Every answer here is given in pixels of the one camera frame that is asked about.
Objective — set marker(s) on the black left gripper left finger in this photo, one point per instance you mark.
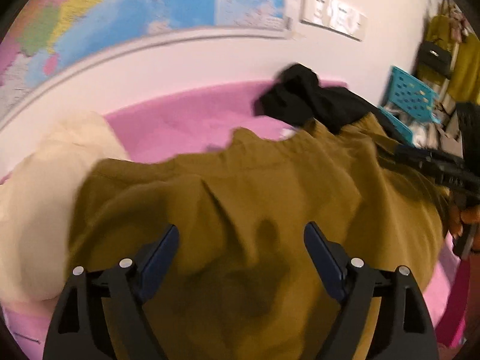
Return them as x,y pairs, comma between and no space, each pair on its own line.
91,301

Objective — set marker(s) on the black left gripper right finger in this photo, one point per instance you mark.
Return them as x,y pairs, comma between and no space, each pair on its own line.
402,327

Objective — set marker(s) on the mustard olive button shirt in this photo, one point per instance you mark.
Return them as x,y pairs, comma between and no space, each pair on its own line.
242,285

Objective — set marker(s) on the hanging clothes rack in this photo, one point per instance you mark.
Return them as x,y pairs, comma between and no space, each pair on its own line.
448,62

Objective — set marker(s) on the person's right hand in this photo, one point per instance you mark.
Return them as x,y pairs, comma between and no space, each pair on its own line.
458,217

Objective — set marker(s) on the lower teal plastic basket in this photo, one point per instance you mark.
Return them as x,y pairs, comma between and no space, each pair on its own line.
399,126

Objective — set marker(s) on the teal perforated plastic basket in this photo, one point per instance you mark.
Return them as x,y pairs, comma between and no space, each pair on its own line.
411,96

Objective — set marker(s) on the cream beige garment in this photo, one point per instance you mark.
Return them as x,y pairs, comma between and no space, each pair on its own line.
37,200

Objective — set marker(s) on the black garment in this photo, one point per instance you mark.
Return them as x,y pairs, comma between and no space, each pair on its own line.
297,96

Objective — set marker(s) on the pink bed sheet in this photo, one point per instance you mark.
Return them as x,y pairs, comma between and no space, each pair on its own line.
158,132

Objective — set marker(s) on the white wall socket panel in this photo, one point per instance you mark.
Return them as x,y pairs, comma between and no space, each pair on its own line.
336,16

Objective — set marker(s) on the colourful wall map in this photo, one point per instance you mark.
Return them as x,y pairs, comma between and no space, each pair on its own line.
48,36

